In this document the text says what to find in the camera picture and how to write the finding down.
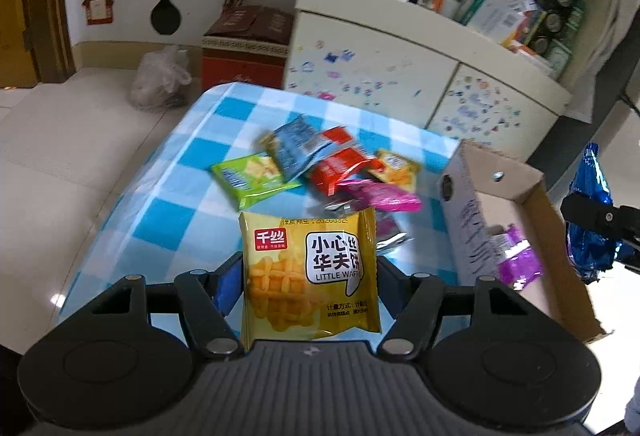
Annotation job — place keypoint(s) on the red snack packet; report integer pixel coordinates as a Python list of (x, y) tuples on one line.
[(335, 170)]

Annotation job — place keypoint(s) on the green white medicine boxes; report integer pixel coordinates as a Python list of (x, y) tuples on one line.
[(492, 8)]

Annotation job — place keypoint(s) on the light blue snack packet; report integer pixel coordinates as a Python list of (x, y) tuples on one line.
[(297, 150)]

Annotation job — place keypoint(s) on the clear plastic bag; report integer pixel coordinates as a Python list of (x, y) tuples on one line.
[(157, 80)]

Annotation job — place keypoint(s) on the wooden door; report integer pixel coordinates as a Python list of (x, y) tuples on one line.
[(30, 0)]

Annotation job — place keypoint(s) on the cream cabinet with stickers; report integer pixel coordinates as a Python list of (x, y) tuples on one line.
[(360, 65)]

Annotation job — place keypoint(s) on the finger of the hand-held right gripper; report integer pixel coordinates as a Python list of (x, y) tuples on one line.
[(587, 211)]

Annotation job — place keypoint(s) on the blue white checked tablecloth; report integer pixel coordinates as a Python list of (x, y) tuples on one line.
[(165, 176)]

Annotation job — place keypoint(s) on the green snack packet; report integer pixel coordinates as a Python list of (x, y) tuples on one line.
[(250, 178)]

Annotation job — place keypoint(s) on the red house wall sticker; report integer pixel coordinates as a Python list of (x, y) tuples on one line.
[(100, 6)]

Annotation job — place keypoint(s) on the yellow waffle snack packet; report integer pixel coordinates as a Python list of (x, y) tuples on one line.
[(305, 276), (395, 170)]

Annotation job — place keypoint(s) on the green pack of cans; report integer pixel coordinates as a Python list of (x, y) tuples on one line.
[(560, 30)]

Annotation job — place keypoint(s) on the purple snack packet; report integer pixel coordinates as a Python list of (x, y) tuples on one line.
[(517, 261)]

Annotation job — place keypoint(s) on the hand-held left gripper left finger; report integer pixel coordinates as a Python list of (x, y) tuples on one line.
[(231, 286)]

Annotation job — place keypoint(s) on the dark blue snack packet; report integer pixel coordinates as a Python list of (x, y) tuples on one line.
[(592, 176)]

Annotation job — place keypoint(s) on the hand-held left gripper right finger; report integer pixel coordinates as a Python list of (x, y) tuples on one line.
[(390, 288)]

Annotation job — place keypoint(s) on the red brown cardboard box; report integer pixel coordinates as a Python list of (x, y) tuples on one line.
[(240, 60)]

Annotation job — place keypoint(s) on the pink snack packet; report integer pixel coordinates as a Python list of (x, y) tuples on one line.
[(382, 196)]

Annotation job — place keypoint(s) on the olive yellow snack packet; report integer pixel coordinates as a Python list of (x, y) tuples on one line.
[(269, 143)]

